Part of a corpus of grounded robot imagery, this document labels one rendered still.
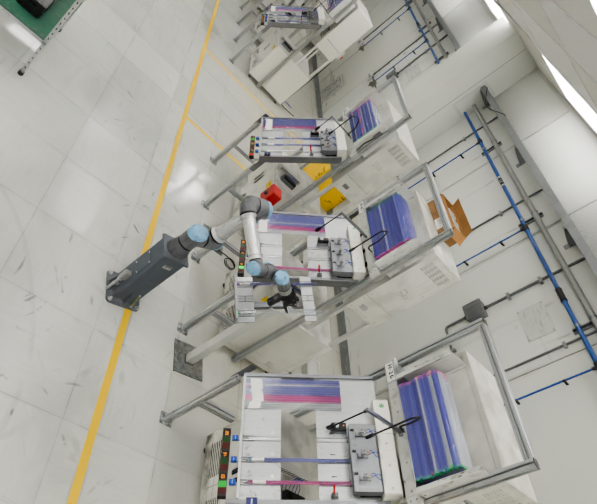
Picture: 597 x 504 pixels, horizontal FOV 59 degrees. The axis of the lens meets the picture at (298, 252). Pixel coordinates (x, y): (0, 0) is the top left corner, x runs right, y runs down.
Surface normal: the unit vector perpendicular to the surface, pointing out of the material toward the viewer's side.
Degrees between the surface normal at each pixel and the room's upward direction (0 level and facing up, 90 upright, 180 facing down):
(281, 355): 90
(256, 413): 44
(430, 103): 90
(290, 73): 90
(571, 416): 90
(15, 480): 0
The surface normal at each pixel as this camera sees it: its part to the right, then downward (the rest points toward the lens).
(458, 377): -0.66, -0.55
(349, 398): 0.07, -0.74
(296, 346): 0.02, 0.67
